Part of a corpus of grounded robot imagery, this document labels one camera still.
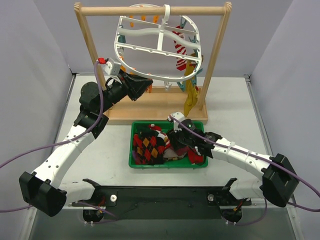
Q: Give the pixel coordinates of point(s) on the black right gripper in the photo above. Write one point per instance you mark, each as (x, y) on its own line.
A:
(180, 139)

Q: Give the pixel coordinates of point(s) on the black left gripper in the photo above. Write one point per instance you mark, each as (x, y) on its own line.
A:
(128, 86)

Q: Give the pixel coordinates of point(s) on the black red argyle sock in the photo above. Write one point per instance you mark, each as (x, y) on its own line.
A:
(149, 149)

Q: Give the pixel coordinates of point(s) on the green snowman sock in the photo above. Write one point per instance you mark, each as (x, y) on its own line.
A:
(151, 130)

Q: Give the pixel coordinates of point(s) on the white round clip hanger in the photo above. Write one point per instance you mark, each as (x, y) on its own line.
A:
(165, 42)

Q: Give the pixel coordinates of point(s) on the red white striped sock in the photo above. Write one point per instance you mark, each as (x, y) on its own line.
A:
(181, 64)

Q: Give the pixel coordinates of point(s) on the yellow bear sock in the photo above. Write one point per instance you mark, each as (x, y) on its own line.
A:
(192, 92)
(190, 68)

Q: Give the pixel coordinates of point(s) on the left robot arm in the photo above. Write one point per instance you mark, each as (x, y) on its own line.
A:
(88, 125)

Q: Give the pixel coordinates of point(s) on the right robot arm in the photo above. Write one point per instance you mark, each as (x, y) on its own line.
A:
(274, 180)

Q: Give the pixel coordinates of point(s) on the wooden hanger stand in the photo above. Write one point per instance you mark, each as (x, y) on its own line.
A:
(160, 103)

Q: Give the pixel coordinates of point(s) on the pink sock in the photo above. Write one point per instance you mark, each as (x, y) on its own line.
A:
(173, 155)

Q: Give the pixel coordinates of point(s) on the red sock with white pattern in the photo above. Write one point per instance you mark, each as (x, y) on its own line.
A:
(194, 158)

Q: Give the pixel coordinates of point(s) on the green plastic bin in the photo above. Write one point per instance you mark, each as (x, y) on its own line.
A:
(183, 163)

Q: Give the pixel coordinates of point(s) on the white clothespin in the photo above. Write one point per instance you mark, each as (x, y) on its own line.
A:
(121, 52)
(167, 85)

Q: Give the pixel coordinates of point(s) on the purple sock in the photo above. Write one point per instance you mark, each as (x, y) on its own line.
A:
(135, 157)

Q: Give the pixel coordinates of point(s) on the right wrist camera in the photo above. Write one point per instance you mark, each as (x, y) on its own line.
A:
(179, 120)

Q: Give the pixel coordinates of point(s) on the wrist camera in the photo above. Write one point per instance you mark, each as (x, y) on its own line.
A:
(109, 66)
(179, 120)

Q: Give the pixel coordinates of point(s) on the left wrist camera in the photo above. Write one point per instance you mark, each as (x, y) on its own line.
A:
(109, 66)

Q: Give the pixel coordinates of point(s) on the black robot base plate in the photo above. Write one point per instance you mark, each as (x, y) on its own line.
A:
(155, 211)

